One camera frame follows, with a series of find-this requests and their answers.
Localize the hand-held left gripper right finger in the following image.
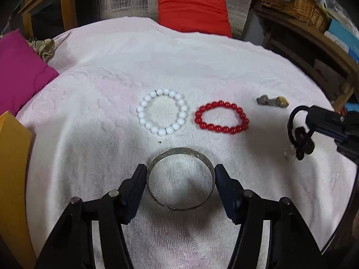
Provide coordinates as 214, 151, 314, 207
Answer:
214, 165, 327, 269

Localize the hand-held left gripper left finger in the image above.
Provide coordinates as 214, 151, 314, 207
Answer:
34, 163, 148, 269

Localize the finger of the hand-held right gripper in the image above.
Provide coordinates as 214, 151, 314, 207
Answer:
305, 105, 359, 144

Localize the black cord bracelet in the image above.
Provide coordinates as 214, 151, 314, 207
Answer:
287, 105, 316, 161

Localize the silver metal bangle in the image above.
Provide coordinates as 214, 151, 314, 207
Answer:
146, 147, 217, 211

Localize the wooden shelf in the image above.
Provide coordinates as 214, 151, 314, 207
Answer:
254, 4, 359, 110

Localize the white fluffy blanket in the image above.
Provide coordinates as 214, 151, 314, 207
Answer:
13, 17, 357, 269

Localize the yellow cushion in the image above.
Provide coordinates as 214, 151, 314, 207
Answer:
0, 111, 37, 269

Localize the wicker basket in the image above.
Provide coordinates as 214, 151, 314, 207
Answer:
259, 0, 329, 33

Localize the magenta cushion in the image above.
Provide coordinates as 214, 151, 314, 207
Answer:
0, 29, 60, 117

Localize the crumpled beige paper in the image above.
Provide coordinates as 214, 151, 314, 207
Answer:
28, 39, 58, 62

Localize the red cushion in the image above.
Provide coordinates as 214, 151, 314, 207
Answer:
156, 0, 233, 38

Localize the silver insulation sheet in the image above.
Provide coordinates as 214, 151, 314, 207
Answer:
101, 0, 257, 38

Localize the wooden cabinet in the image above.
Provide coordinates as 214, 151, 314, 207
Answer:
17, 0, 99, 40

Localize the small stone bead bracelet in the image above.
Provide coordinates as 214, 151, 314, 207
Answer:
256, 95, 289, 109

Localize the red bead bracelet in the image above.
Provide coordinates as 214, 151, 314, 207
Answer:
194, 100, 250, 135

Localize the white bead bracelet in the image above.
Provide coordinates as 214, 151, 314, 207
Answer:
136, 89, 188, 135

